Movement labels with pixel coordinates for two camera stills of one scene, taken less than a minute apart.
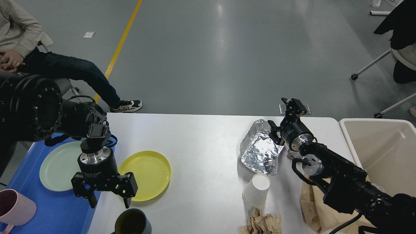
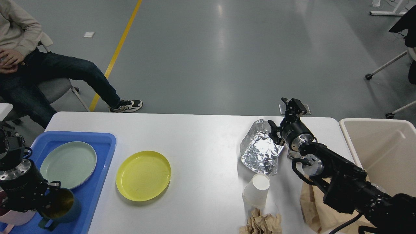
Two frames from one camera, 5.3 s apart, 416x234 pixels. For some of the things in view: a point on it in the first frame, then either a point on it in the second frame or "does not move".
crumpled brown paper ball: [258, 223] does not move
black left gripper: [99, 173] to [26, 190]
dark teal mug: [132, 221] to [61, 207]
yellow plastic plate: [151, 171] does not move
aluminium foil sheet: [259, 151] does not move
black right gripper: [295, 132] does not move
